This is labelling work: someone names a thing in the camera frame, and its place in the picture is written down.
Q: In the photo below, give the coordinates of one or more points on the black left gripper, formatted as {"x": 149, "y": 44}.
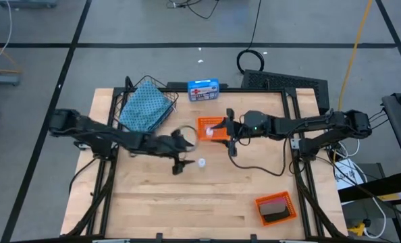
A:
{"x": 163, "y": 146}

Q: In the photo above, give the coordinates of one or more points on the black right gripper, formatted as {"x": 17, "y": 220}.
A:
{"x": 239, "y": 128}

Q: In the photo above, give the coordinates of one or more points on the blue patterned cloth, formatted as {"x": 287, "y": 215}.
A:
{"x": 143, "y": 108}

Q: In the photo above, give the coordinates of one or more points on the pink bandage roll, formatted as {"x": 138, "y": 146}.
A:
{"x": 273, "y": 206}

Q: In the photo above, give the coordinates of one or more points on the brown bandage roll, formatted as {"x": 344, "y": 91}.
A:
{"x": 278, "y": 216}

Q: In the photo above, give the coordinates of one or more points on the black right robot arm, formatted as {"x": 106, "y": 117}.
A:
{"x": 322, "y": 123}

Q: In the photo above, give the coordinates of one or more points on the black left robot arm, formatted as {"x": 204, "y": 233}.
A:
{"x": 96, "y": 131}

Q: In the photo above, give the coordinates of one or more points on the orange plastic mesh basket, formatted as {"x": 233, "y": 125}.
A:
{"x": 201, "y": 135}
{"x": 291, "y": 211}

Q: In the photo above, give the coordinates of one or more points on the blue first aid kit box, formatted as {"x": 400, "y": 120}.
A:
{"x": 203, "y": 89}

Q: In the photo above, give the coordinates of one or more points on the black perforated computer case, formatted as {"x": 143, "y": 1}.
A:
{"x": 288, "y": 84}

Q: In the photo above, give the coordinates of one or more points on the black table edge clip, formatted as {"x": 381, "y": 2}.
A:
{"x": 159, "y": 237}
{"x": 254, "y": 238}

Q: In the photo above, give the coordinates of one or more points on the white paper sheet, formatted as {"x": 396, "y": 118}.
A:
{"x": 347, "y": 173}

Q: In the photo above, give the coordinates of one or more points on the yellow power plug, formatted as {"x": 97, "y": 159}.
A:
{"x": 357, "y": 229}

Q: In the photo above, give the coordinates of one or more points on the black equipment cart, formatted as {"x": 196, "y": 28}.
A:
{"x": 399, "y": 118}

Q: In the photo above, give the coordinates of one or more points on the grey floor base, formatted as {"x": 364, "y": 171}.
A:
{"x": 1, "y": 80}

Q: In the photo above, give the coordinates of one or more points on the small silver bracket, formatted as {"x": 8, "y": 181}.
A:
{"x": 295, "y": 144}

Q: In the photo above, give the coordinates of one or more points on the silver aluminium bracket strip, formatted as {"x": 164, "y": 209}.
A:
{"x": 111, "y": 241}

